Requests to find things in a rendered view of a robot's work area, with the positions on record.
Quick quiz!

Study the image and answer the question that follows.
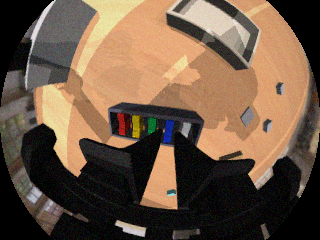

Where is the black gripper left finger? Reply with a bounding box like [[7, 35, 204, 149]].
[[79, 129, 163, 205]]

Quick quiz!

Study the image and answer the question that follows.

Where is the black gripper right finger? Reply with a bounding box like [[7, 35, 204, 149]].
[[173, 131, 256, 209]]

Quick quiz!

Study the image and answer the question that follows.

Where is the tan rectangular block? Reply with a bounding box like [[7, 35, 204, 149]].
[[219, 151, 243, 161]]

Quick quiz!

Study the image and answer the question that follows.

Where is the white fuse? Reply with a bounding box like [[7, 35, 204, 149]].
[[180, 121, 191, 137]]

